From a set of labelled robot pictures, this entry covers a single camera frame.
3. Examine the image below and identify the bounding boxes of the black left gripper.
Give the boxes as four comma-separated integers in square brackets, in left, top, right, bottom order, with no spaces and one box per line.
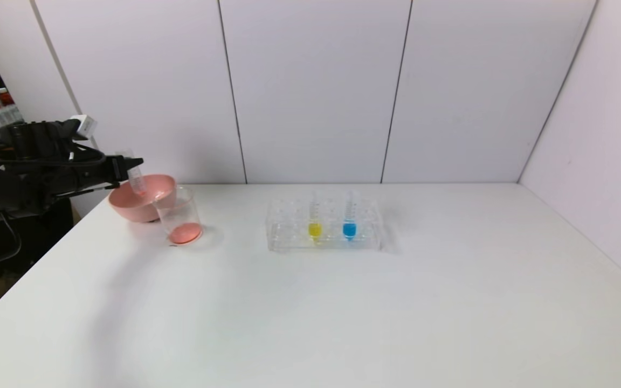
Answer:
[81,155,144,187]

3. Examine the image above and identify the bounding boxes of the test tube with red pigment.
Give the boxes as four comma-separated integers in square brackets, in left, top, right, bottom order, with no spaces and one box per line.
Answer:
[122,150,148,196]

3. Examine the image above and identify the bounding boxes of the clear acrylic tube rack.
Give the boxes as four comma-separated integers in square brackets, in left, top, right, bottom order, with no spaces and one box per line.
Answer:
[266,196,382,252]

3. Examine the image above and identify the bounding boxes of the test tube with yellow pigment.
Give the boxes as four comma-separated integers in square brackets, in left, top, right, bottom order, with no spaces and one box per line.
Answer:
[306,190,323,241]

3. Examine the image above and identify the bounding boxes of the test tube with blue pigment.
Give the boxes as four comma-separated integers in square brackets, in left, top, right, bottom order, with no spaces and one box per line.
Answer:
[342,189,358,241]

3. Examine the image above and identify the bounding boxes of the pink plastic bowl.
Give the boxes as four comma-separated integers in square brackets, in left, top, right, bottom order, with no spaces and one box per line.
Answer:
[108,174,177,223]

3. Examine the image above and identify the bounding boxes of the clear glass beaker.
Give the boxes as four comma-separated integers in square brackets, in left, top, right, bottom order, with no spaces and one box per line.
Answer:
[153,186,204,246]

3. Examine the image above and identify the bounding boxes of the black bulky background object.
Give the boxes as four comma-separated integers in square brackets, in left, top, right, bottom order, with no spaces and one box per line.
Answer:
[0,199,74,276]

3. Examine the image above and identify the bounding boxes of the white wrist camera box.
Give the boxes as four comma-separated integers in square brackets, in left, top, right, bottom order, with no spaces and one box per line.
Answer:
[71,115,97,138]

